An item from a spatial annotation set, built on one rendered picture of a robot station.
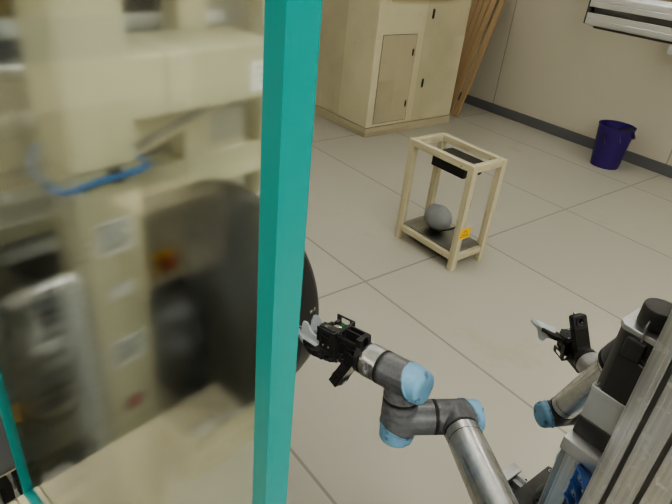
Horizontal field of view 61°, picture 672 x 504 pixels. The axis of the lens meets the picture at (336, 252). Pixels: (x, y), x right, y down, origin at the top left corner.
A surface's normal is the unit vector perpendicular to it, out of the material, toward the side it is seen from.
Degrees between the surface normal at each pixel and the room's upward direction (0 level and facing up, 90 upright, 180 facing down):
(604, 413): 90
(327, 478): 0
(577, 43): 90
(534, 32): 90
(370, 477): 0
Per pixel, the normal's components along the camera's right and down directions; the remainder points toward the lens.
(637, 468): -0.79, 0.25
